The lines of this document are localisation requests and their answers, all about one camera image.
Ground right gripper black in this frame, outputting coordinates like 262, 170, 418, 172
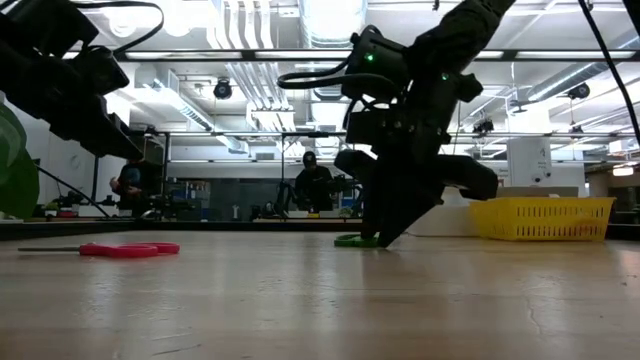
332, 72, 500, 250

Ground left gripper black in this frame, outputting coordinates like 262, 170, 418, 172
0, 47, 146, 162

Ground green scissors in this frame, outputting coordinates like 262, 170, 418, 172
333, 233, 381, 249

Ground red scissors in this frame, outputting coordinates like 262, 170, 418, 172
17, 241, 182, 260

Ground white plastic bin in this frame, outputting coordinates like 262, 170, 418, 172
403, 186, 497, 238

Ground person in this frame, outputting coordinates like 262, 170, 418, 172
108, 158, 164, 217
293, 150, 337, 214

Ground green leafy plant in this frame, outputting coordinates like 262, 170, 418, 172
0, 102, 41, 221

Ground white column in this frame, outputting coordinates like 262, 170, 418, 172
507, 137, 553, 189

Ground yellow plastic basket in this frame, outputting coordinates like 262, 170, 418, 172
468, 196, 616, 243

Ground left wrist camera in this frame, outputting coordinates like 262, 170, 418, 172
73, 46, 131, 97

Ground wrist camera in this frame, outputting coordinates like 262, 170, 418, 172
73, 46, 131, 97
341, 24, 412, 101

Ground background black station frame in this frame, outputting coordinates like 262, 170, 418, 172
279, 130, 358, 221

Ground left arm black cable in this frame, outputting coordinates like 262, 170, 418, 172
72, 0, 166, 57

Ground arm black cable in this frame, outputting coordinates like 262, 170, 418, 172
275, 24, 406, 131
72, 0, 166, 57

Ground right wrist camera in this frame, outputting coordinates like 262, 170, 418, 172
341, 24, 412, 101

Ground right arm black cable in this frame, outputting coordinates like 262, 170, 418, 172
275, 24, 406, 131

